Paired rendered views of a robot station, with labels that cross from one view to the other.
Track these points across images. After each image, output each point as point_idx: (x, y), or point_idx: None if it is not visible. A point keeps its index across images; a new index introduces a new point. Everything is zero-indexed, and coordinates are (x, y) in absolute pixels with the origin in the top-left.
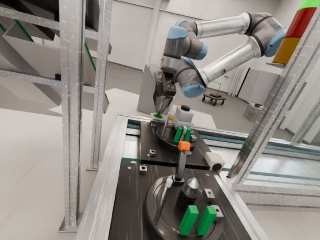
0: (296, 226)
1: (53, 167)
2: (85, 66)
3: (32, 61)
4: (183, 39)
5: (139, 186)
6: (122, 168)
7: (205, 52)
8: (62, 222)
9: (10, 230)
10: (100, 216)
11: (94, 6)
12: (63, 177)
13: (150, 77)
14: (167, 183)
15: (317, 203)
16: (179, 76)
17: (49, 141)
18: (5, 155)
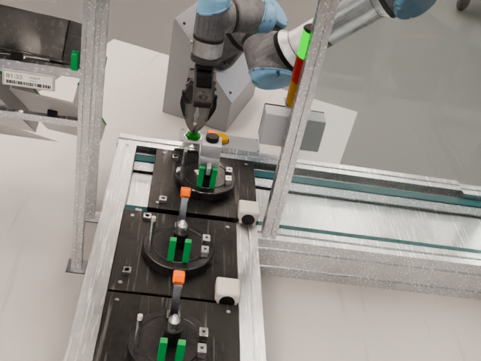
0: (357, 300)
1: (41, 216)
2: None
3: (26, 100)
4: (222, 14)
5: (141, 231)
6: (124, 215)
7: (270, 23)
8: (67, 265)
9: (25, 266)
10: (105, 250)
11: None
12: (55, 227)
13: (185, 44)
14: (152, 218)
15: (406, 276)
16: (245, 46)
17: (23, 181)
18: None
